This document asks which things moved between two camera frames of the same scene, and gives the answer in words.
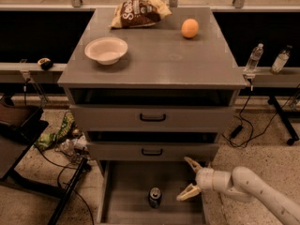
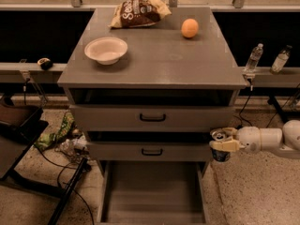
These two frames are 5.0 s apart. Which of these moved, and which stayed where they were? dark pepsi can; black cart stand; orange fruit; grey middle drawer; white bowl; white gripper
Moved: white gripper; dark pepsi can
Stayed: black cart stand; grey middle drawer; white bowl; orange fruit
